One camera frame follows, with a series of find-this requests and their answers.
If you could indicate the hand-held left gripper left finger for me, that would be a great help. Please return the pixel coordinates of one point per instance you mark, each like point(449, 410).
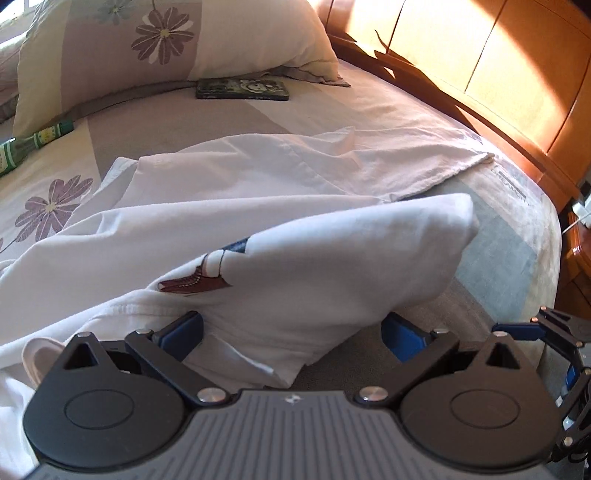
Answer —
point(182, 334)

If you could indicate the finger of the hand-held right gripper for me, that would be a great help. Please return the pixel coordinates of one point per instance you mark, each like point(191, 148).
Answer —
point(515, 330)
point(579, 406)

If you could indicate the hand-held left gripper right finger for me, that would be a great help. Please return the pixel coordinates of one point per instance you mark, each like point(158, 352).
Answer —
point(401, 337)

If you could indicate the white printed t-shirt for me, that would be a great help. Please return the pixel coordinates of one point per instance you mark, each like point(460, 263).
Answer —
point(300, 249)

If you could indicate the wooden nightstand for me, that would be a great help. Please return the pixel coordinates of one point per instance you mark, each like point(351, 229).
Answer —
point(577, 258)

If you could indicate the white charger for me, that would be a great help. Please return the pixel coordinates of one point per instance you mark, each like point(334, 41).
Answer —
point(584, 203)

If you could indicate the green glass bottle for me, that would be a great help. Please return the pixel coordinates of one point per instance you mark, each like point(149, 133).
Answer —
point(27, 147)

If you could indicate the dark phone with cartoon case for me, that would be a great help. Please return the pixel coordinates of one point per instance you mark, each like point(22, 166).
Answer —
point(242, 89)

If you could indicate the wooden headboard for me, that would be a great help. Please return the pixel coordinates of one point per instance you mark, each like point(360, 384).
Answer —
point(485, 55)

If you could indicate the floral patchwork pillow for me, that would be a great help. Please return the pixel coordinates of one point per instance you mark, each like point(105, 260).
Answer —
point(184, 37)

